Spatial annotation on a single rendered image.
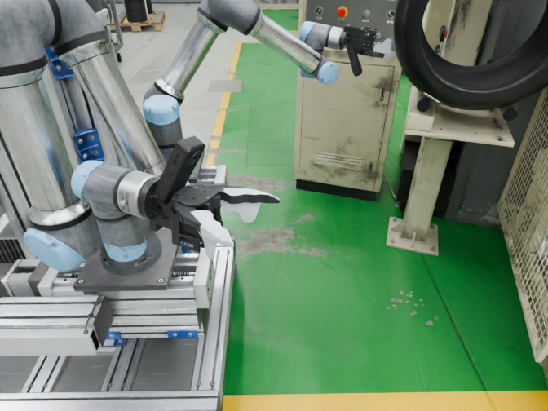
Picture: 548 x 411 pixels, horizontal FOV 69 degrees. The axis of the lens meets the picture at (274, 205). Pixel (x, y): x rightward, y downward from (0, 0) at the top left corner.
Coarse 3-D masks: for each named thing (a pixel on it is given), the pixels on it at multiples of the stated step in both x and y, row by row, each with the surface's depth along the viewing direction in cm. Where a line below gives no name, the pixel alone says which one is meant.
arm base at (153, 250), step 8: (152, 232) 101; (152, 240) 100; (104, 248) 97; (152, 248) 99; (160, 248) 103; (104, 256) 99; (144, 256) 99; (152, 256) 99; (104, 264) 97; (112, 264) 96; (120, 264) 96; (128, 264) 96; (136, 264) 97; (144, 264) 98; (152, 264) 100; (112, 272) 97; (120, 272) 97; (128, 272) 97; (136, 272) 98
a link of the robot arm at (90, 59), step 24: (72, 0) 65; (72, 24) 66; (96, 24) 70; (72, 48) 68; (96, 48) 70; (96, 72) 71; (120, 72) 75; (96, 96) 73; (120, 96) 74; (120, 120) 74; (120, 144) 76; (144, 144) 77; (144, 168) 78
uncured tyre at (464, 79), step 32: (416, 0) 122; (416, 32) 127; (544, 32) 139; (416, 64) 132; (448, 64) 154; (512, 64) 147; (544, 64) 121; (448, 96) 135; (480, 96) 131; (512, 96) 129
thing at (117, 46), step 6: (102, 0) 468; (114, 0) 489; (102, 6) 462; (114, 6) 489; (108, 12) 473; (114, 12) 493; (114, 18) 497; (108, 24) 478; (114, 30) 505; (120, 30) 507; (120, 36) 509; (114, 42) 515; (120, 42) 512; (114, 48) 490; (120, 48) 504; (120, 54) 513; (120, 60) 514
